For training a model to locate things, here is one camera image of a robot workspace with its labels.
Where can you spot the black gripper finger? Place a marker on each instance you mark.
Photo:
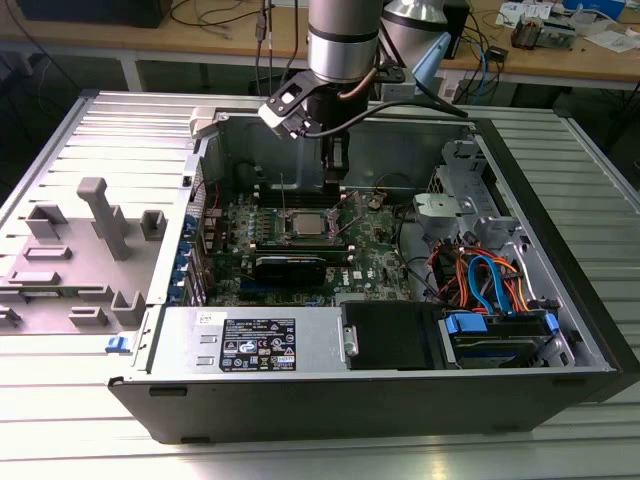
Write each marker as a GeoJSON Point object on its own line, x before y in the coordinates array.
{"type": "Point", "coordinates": [335, 175]}

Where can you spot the silver CPU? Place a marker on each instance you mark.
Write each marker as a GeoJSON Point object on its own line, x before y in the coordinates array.
{"type": "Point", "coordinates": [307, 224]}

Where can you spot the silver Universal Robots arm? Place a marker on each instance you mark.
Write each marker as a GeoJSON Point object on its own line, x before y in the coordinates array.
{"type": "Point", "coordinates": [342, 55]}

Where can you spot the black RAM slot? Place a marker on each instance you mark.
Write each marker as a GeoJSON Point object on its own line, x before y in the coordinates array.
{"type": "Point", "coordinates": [265, 200]}
{"type": "Point", "coordinates": [265, 190]}

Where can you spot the CPU socket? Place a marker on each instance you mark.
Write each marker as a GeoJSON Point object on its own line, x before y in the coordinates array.
{"type": "Point", "coordinates": [287, 231]}

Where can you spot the round coin battery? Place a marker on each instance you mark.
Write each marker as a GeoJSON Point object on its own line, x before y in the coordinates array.
{"type": "Point", "coordinates": [376, 202]}

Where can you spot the green motherboard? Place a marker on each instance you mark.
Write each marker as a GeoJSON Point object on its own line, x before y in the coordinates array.
{"type": "Point", "coordinates": [370, 250]}

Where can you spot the black graphics card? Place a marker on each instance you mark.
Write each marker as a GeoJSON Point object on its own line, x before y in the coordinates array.
{"type": "Point", "coordinates": [290, 272]}

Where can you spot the blue card retainer clip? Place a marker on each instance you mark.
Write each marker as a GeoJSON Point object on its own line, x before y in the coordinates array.
{"type": "Point", "coordinates": [176, 291]}
{"type": "Point", "coordinates": [189, 225]}
{"type": "Point", "coordinates": [183, 257]}

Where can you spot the small black adapter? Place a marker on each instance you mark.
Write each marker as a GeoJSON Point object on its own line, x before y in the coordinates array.
{"type": "Point", "coordinates": [497, 53]}

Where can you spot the small metal heatsink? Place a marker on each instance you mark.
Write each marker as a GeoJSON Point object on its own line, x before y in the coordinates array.
{"type": "Point", "coordinates": [525, 32]}

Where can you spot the hard disk in blue carrier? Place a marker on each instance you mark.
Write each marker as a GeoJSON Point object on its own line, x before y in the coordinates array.
{"type": "Point", "coordinates": [480, 350]}

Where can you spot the wooden workbench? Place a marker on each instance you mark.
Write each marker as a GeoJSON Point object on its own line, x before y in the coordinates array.
{"type": "Point", "coordinates": [550, 62]}

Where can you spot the silver power supply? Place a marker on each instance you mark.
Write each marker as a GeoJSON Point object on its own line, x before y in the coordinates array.
{"type": "Point", "coordinates": [175, 345]}

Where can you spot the black and silver PC case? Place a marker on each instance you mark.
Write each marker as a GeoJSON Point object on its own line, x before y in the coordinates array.
{"type": "Point", "coordinates": [300, 410]}

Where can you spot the green circuit board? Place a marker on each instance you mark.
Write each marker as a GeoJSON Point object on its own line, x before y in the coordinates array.
{"type": "Point", "coordinates": [557, 35]}

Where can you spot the black monitor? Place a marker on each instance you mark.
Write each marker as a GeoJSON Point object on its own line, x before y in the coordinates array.
{"type": "Point", "coordinates": [90, 12]}

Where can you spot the grey parts rack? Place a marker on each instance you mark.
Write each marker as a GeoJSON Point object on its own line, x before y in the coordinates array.
{"type": "Point", "coordinates": [80, 280]}

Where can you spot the blue case latch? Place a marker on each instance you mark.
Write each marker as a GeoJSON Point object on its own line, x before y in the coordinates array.
{"type": "Point", "coordinates": [116, 344]}

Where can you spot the white paper sheets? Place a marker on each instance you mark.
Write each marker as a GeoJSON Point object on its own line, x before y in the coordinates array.
{"type": "Point", "coordinates": [615, 40]}

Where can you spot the green RAM stick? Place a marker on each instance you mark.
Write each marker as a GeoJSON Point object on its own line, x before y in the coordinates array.
{"type": "Point", "coordinates": [45, 292]}

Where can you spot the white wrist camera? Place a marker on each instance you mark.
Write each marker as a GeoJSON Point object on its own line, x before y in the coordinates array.
{"type": "Point", "coordinates": [272, 117]}

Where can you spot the grey metal bracket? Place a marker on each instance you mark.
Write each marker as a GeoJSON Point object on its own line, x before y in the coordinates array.
{"type": "Point", "coordinates": [435, 210]}

